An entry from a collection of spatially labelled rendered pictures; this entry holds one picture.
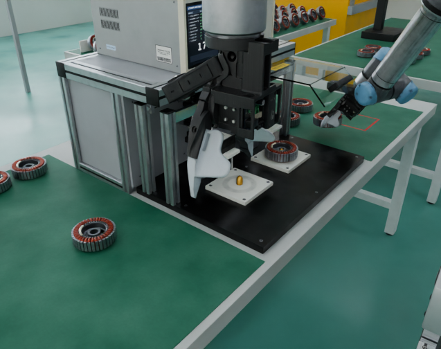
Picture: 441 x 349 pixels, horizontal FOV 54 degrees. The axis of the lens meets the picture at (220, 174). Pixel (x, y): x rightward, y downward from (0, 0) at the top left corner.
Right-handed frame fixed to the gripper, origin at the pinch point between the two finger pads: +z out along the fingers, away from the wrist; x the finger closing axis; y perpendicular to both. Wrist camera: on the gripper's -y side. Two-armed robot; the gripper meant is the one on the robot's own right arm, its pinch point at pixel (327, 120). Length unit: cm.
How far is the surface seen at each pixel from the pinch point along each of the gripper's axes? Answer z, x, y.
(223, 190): 4, -63, 0
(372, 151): -4.9, -3.0, 20.5
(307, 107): 11.4, 15.8, -13.3
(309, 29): 62, 192, -92
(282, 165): 0.9, -38.7, 4.1
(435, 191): 47, 104, 61
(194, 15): -32, -61, -35
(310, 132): 8.0, -1.9, -1.9
